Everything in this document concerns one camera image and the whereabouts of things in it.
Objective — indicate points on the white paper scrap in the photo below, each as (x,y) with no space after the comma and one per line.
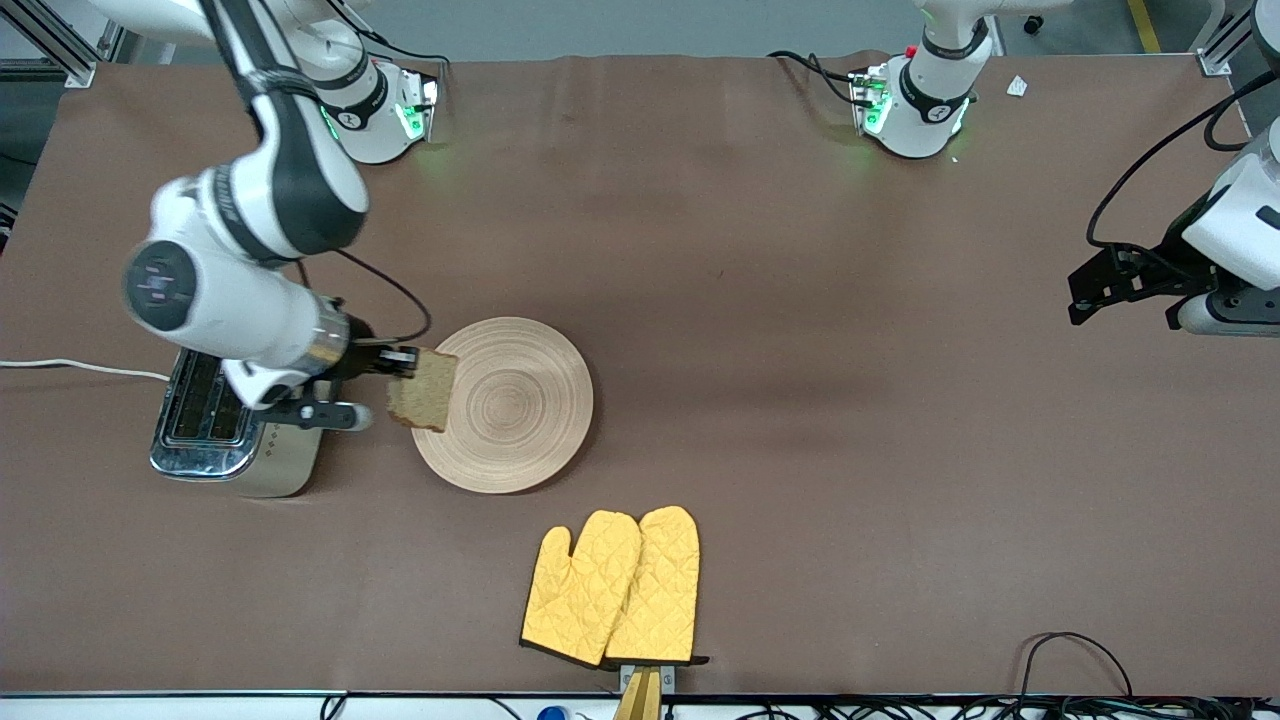
(1017,86)

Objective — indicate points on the round wooden plate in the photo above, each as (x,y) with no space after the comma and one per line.
(520,410)

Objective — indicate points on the brown toast slice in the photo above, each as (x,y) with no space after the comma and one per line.
(425,395)

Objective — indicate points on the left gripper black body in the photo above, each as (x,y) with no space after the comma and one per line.
(1166,261)

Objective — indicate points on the beige chrome toaster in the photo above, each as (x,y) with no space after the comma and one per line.
(215,440)

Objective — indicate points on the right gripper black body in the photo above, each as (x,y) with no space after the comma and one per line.
(366,359)

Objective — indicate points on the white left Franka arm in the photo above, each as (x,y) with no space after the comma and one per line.
(925,110)

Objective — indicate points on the yellow quilted oven mitt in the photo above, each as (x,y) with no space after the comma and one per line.
(660,590)
(580,590)

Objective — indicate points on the small grey metal bracket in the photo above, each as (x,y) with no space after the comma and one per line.
(665,675)

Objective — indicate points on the silver aluminium frame profile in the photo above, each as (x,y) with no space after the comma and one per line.
(1215,62)
(60,40)

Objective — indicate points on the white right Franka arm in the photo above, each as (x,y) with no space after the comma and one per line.
(300,180)

